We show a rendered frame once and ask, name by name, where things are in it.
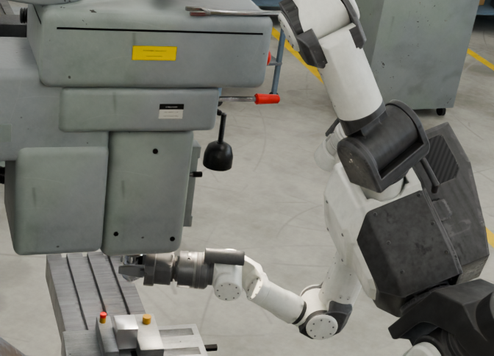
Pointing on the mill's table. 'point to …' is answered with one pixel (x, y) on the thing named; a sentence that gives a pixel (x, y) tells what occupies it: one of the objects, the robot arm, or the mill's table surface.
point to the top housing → (150, 39)
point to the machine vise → (179, 335)
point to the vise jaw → (148, 338)
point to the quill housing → (145, 191)
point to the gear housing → (137, 109)
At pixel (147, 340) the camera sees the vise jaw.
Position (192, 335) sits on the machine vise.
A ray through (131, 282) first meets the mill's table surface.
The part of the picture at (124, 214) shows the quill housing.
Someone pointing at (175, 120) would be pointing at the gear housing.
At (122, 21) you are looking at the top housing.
